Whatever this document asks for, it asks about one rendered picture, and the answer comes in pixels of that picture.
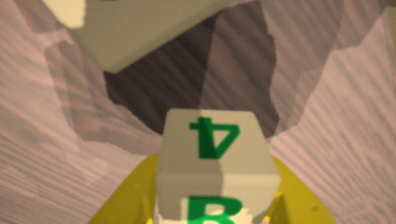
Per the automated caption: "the cream letter block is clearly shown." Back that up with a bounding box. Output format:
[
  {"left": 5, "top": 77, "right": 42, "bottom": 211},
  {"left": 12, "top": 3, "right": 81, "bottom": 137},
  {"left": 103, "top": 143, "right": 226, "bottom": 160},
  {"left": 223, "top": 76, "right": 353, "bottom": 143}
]
[
  {"left": 155, "top": 109, "right": 282, "bottom": 224},
  {"left": 43, "top": 0, "right": 237, "bottom": 73}
]

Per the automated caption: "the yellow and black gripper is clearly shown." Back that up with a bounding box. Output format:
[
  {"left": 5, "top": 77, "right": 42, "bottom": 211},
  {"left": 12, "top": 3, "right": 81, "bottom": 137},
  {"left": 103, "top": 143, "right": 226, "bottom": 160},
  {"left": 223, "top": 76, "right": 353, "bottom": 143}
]
[{"left": 87, "top": 153, "right": 336, "bottom": 224}]

